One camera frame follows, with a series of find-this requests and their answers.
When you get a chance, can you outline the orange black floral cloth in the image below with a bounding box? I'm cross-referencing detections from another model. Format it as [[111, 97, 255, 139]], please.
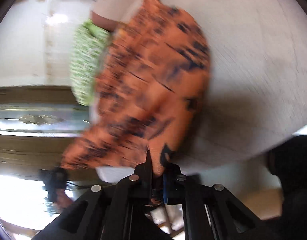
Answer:
[[60, 0, 211, 177]]

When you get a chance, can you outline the wooden door with glass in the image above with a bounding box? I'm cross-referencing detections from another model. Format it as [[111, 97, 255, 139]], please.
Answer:
[[0, 86, 90, 180]]

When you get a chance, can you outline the green white patterned pillow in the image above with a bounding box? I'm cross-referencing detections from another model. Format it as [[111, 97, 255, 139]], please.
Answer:
[[69, 20, 111, 106]]

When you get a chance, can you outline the pink quilted bed cover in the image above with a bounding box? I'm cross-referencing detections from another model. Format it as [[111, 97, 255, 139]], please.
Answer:
[[161, 0, 307, 174]]

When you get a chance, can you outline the pink bolster with brown end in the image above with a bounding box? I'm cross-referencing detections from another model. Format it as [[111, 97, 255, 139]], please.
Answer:
[[90, 0, 136, 32]]

